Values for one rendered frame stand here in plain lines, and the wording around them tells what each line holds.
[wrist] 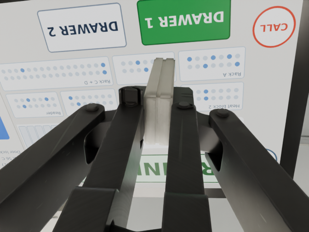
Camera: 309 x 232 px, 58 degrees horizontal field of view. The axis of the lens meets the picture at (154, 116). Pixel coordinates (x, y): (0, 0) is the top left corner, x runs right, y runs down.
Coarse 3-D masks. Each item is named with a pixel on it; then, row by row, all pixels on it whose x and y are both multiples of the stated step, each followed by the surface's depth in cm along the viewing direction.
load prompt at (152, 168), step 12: (144, 156) 38; (156, 156) 38; (204, 156) 37; (144, 168) 39; (156, 168) 39; (204, 168) 38; (84, 180) 42; (144, 180) 41; (156, 180) 40; (204, 180) 39; (216, 180) 39
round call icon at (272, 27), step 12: (252, 12) 27; (264, 12) 27; (276, 12) 27; (288, 12) 27; (252, 24) 28; (264, 24) 28; (276, 24) 28; (288, 24) 28; (252, 36) 29; (264, 36) 28; (276, 36) 28; (288, 36) 28; (252, 48) 29; (264, 48) 29; (276, 48) 29
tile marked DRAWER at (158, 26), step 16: (144, 0) 28; (160, 0) 28; (176, 0) 28; (192, 0) 28; (208, 0) 27; (224, 0) 27; (144, 16) 29; (160, 16) 29; (176, 16) 28; (192, 16) 28; (208, 16) 28; (224, 16) 28; (144, 32) 30; (160, 32) 29; (176, 32) 29; (192, 32) 29; (208, 32) 29; (224, 32) 29
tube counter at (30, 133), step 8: (24, 128) 38; (32, 128) 38; (40, 128) 38; (48, 128) 38; (24, 136) 39; (32, 136) 39; (40, 136) 39; (24, 144) 40; (32, 144) 40; (144, 144) 37
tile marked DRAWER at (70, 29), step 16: (48, 16) 30; (64, 16) 30; (80, 16) 30; (96, 16) 29; (112, 16) 29; (48, 32) 31; (64, 32) 31; (80, 32) 31; (96, 32) 30; (112, 32) 30; (48, 48) 32; (64, 48) 32; (80, 48) 31; (96, 48) 31; (112, 48) 31
